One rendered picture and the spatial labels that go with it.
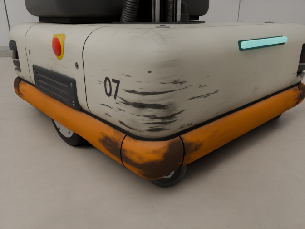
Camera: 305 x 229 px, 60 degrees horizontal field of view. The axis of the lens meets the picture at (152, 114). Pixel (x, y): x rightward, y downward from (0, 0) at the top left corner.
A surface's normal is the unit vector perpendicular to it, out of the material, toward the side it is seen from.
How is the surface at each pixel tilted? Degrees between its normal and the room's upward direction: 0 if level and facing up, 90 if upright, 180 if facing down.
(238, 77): 90
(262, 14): 90
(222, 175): 0
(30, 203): 0
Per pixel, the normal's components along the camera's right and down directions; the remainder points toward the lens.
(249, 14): 0.32, 0.33
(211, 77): 0.67, 0.26
